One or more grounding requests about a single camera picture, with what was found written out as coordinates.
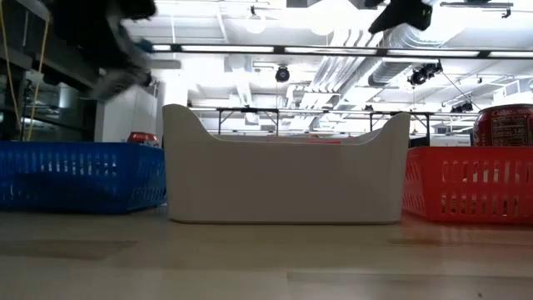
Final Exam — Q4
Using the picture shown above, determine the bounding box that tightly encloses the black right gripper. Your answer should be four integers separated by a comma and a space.
368, 0, 434, 34

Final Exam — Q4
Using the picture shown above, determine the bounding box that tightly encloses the black framed background table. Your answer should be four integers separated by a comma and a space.
216, 107, 281, 138
368, 110, 432, 147

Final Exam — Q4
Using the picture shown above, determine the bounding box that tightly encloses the black ceiling spotlight cluster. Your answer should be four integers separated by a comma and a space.
407, 61, 444, 88
449, 101, 475, 114

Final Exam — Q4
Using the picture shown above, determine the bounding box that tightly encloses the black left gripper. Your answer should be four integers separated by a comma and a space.
45, 0, 157, 100

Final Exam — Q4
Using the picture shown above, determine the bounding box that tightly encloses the silver ventilation duct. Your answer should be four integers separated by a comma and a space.
367, 0, 463, 88

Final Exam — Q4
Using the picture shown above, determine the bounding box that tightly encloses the long ceiling light strip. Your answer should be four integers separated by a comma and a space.
149, 42, 533, 58

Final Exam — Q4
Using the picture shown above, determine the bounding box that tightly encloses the round pendant lamp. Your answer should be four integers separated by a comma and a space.
243, 6, 267, 35

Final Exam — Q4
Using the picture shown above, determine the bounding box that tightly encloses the red soda can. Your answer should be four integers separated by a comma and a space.
472, 103, 533, 148
127, 132, 161, 148

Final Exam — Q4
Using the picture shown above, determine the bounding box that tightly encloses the blue plastic basket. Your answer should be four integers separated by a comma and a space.
0, 140, 167, 215

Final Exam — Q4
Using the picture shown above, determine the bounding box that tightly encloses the yellow hanging cord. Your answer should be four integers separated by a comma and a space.
27, 14, 51, 142
0, 0, 22, 131

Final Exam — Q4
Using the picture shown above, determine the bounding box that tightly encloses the red plastic basket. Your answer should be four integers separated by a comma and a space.
401, 145, 533, 225

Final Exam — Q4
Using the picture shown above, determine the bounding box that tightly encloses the white plastic tray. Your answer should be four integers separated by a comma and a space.
161, 103, 412, 225

